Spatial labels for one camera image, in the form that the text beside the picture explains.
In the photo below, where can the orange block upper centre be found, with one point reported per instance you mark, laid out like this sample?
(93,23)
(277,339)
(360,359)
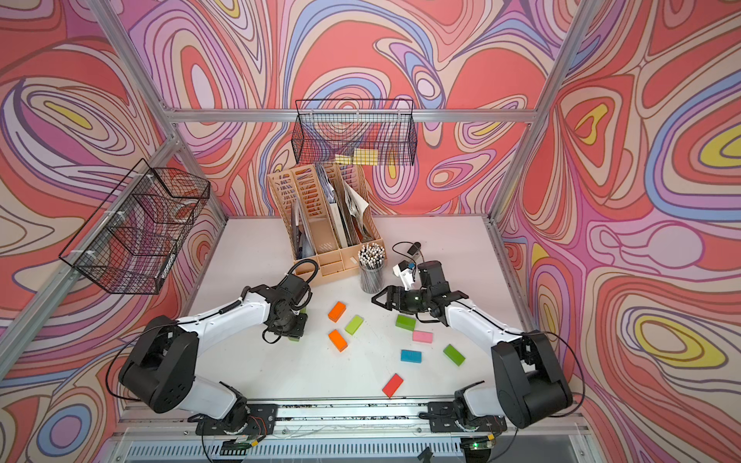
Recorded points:
(337,312)

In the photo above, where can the black wire basket back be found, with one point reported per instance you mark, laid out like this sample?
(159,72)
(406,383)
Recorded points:
(325,127)

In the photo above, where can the black wire basket left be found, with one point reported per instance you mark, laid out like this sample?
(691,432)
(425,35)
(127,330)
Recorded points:
(131,242)

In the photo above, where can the pink block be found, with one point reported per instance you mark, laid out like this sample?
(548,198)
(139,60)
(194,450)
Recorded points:
(422,337)

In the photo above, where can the teal block lower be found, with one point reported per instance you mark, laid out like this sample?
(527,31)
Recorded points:
(411,356)

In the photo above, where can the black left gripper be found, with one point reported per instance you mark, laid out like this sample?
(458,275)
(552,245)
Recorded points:
(296,333)

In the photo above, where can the black wire basket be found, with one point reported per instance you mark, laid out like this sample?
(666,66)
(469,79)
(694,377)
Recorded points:
(325,127)
(131,242)

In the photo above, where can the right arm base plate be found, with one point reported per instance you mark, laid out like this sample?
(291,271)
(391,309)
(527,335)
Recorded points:
(453,416)

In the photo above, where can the grey stapler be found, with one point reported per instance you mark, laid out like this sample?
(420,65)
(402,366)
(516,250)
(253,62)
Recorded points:
(414,250)

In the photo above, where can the yellow sticky notes pad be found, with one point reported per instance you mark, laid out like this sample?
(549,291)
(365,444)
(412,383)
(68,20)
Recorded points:
(359,156)

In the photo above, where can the light green block centre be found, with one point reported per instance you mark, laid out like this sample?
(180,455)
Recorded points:
(353,326)

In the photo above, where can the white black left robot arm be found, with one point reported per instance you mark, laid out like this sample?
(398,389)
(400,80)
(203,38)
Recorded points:
(161,368)

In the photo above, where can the red block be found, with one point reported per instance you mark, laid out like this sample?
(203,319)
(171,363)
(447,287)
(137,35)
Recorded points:
(392,386)

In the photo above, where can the orange block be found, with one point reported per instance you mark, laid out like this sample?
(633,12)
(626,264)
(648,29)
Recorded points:
(337,312)
(338,340)

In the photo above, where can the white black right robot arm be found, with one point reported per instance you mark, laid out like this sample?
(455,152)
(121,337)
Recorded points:
(529,382)

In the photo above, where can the orange block lower centre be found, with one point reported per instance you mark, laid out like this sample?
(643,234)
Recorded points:
(338,340)

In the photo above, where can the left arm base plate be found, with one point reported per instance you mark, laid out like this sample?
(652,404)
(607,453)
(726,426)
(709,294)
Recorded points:
(252,419)

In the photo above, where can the beige plastic file organizer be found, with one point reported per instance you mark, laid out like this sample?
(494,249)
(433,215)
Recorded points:
(330,235)

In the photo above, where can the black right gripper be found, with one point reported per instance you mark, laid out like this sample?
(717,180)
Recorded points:
(390,305)

